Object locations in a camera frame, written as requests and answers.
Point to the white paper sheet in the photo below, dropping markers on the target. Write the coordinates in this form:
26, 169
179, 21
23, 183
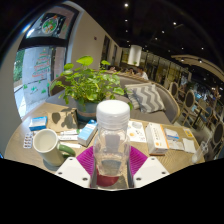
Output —
176, 145

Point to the light blue white carton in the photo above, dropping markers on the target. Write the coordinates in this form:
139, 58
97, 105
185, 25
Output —
86, 133

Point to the group of ceiling lights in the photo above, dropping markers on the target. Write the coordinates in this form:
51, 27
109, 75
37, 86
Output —
174, 24

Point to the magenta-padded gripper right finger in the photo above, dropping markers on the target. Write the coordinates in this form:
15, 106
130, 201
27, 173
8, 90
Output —
153, 168

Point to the small blue white packet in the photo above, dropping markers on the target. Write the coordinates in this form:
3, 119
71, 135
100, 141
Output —
171, 134

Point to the white paper strip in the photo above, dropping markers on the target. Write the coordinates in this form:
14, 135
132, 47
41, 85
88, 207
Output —
68, 137

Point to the small yellow card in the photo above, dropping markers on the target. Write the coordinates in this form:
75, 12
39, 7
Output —
188, 133

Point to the white paper napkin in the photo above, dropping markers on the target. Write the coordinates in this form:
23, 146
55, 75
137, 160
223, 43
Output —
189, 145

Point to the clear plastic bottle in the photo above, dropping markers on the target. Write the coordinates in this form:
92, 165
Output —
111, 140

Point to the printed white leaflet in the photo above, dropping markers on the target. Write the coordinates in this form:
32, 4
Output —
136, 131

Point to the group of round-backed chairs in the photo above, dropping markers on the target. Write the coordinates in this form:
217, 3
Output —
188, 100

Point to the grey white chevron cushion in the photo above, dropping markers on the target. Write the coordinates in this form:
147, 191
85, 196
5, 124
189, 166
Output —
148, 98

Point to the white orange medicine box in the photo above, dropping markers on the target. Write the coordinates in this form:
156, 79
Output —
156, 140

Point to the green potted plant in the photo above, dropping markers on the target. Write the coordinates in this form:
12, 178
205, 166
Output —
90, 83

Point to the flat blue white box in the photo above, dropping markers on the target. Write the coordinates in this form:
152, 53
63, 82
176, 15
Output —
37, 123

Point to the person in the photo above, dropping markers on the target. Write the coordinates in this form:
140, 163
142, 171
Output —
143, 74
130, 71

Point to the white round column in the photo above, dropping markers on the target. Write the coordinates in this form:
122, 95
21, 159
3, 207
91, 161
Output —
135, 55

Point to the pill blister pack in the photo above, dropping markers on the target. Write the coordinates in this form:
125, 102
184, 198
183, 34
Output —
28, 140

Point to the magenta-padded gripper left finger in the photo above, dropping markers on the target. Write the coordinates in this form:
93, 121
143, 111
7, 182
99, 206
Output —
71, 170

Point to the grey curved sofa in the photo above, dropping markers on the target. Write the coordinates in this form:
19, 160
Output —
168, 101

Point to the round green window picture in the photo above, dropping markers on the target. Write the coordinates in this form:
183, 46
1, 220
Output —
50, 25

